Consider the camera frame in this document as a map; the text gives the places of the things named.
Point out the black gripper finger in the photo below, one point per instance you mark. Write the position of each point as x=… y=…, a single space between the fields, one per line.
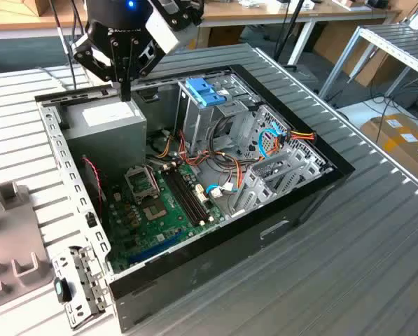
x=133 y=59
x=89 y=52

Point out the metal disk bay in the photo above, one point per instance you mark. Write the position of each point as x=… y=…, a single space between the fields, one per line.
x=261 y=192

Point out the brown angular cardboard box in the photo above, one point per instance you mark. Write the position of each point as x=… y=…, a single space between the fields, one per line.
x=47 y=5

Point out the blue plastic drive latch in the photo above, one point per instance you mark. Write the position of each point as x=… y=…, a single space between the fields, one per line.
x=203 y=91

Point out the grey power supply unit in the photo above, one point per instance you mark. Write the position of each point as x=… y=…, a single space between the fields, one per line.
x=103 y=140

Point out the metal drive cage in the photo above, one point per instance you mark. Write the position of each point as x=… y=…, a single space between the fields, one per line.
x=198 y=122

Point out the small brown cardboard box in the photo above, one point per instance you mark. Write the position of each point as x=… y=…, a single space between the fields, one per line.
x=226 y=36

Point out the long wooden desk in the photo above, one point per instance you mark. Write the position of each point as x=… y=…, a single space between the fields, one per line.
x=257 y=13

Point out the black case fan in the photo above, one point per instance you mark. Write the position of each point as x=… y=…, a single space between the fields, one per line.
x=95 y=199

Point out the black RAM slot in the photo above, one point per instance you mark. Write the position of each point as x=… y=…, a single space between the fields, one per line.
x=191 y=194
x=182 y=197

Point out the CPU socket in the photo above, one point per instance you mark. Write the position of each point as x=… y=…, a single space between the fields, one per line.
x=154 y=211

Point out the green motherboard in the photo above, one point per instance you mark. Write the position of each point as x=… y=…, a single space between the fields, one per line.
x=149 y=234

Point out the blue expansion slot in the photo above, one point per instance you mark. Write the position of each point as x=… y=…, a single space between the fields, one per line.
x=156 y=248

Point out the grey parts rack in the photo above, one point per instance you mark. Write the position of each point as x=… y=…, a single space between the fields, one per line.
x=9 y=238

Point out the large brown cardboard box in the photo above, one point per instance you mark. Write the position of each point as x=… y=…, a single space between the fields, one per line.
x=338 y=38

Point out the open black PC case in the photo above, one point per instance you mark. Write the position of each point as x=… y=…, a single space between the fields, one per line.
x=212 y=273

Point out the black teal case latch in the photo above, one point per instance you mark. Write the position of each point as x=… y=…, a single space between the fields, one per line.
x=64 y=290

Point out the labelled cardboard box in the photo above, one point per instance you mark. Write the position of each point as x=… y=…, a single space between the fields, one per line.
x=397 y=147

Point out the metal frame slat table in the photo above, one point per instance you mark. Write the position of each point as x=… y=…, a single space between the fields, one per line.
x=390 y=38

